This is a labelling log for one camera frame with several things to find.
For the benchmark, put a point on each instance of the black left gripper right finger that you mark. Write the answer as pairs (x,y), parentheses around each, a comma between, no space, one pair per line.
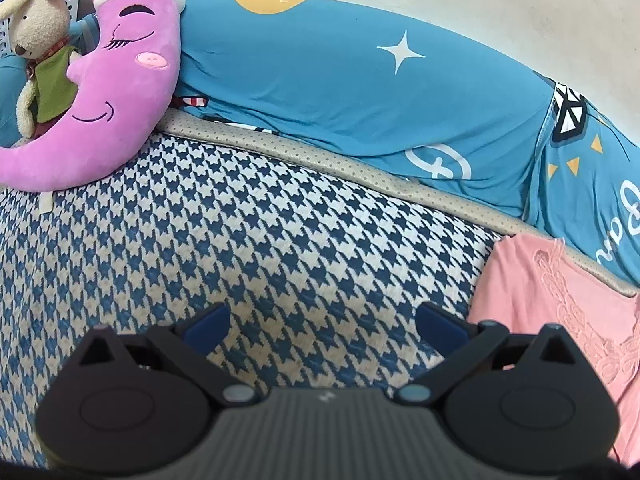
(524,403)

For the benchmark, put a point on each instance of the pink knit garment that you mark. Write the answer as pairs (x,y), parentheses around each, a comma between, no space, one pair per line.
(529,281)

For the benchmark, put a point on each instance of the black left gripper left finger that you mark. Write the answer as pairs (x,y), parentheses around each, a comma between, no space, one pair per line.
(127,404)

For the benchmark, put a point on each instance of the pink moon plush pillow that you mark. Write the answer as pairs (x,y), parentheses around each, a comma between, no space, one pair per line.
(126,75)

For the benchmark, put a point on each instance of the blue houndstooth bed sheet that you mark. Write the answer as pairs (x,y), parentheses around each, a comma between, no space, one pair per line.
(321,275)

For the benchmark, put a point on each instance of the beige bunny plush toy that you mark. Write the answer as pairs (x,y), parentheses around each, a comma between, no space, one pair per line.
(38,32)

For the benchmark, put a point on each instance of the blue printed long pillow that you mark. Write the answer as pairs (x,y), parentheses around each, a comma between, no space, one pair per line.
(424,104)

